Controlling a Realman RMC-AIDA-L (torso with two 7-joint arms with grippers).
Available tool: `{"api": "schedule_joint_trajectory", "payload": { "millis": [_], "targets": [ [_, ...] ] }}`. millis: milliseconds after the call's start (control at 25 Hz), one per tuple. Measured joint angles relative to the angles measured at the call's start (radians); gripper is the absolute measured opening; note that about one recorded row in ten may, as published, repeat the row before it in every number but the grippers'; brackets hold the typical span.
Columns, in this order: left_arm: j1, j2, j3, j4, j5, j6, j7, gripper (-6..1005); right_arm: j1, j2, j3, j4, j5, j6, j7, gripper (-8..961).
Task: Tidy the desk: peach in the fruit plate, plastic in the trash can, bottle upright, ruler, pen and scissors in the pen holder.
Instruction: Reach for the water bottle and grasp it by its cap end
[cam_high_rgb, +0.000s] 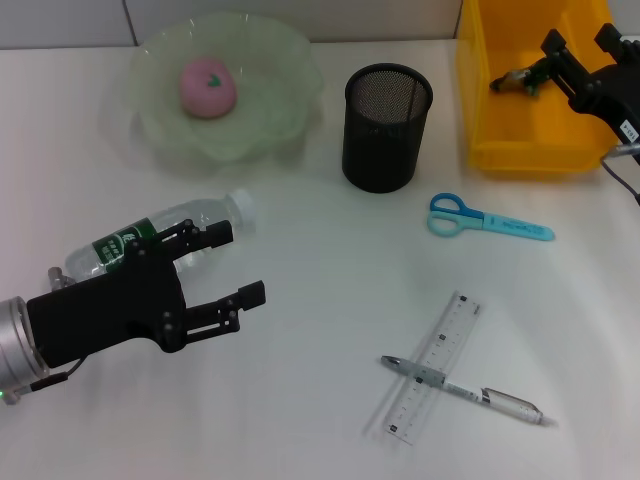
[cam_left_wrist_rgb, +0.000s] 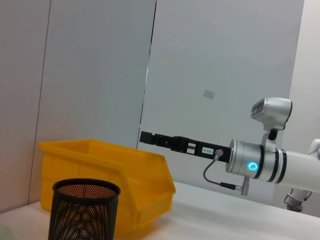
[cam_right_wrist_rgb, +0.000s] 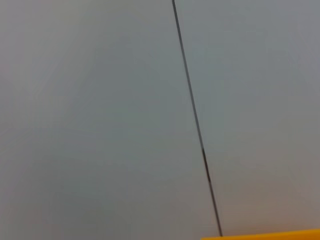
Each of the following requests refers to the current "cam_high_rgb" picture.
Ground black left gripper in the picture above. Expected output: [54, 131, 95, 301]
[24, 218, 267, 370]

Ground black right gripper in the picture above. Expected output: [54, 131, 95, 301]
[541, 22, 640, 147]

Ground green plastic wrapper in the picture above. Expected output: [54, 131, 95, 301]
[488, 62, 551, 99]

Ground pink peach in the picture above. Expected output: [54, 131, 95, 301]
[178, 57, 239, 121]

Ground clear green-label water bottle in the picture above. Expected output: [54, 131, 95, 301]
[63, 188, 257, 286]

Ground green glass fruit plate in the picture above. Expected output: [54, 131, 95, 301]
[107, 13, 326, 179]

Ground blue scissors with sheath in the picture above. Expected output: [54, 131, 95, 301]
[427, 193, 556, 242]

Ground black mesh pen holder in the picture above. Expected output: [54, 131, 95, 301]
[341, 62, 434, 195]

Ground transparent plastic ruler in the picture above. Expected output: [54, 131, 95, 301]
[383, 289, 485, 446]

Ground silver white pen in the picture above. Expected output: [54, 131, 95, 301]
[380, 354, 560, 428]

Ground yellow plastic bin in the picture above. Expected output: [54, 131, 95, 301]
[454, 0, 636, 174]

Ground right gripper cable with plug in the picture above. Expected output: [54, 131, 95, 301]
[601, 141, 640, 206]

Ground gripper cable with plug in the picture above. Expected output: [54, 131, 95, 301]
[601, 141, 640, 206]
[29, 266, 84, 396]

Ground left gripper cable with plug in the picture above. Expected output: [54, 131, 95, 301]
[29, 266, 84, 396]

